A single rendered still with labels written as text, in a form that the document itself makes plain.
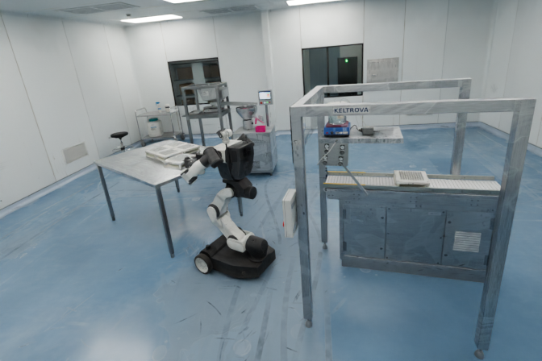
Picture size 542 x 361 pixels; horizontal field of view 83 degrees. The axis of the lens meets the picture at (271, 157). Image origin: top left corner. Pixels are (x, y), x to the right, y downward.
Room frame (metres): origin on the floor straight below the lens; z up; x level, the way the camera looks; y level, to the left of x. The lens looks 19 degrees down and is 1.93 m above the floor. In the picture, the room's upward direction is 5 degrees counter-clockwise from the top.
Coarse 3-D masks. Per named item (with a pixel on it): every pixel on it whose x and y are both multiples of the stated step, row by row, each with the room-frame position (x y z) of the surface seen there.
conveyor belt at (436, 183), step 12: (336, 180) 2.48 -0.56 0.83; (348, 180) 2.46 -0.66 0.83; (360, 180) 2.44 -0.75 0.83; (372, 180) 2.41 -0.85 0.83; (384, 180) 2.39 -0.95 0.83; (432, 180) 2.31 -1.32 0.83; (444, 180) 2.29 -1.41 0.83; (456, 180) 2.27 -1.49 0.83; (468, 180) 2.25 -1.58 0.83; (480, 180) 2.23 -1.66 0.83; (492, 180) 2.21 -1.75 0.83; (432, 192) 2.12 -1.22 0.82
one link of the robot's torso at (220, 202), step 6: (222, 192) 2.49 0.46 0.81; (228, 192) 2.45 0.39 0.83; (216, 198) 2.59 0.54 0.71; (222, 198) 2.51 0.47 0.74; (228, 198) 2.56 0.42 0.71; (216, 204) 2.59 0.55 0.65; (222, 204) 2.55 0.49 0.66; (216, 210) 2.57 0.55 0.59; (222, 210) 2.60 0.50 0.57; (216, 216) 2.58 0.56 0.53
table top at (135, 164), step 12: (156, 144) 4.25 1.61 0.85; (120, 156) 3.79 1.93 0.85; (132, 156) 3.74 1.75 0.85; (144, 156) 3.69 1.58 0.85; (108, 168) 3.40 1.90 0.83; (120, 168) 3.29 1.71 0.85; (132, 168) 3.25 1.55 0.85; (144, 168) 3.21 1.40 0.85; (156, 168) 3.18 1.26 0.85; (168, 168) 3.14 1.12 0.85; (144, 180) 2.84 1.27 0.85; (156, 180) 2.81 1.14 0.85; (168, 180) 2.80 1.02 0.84
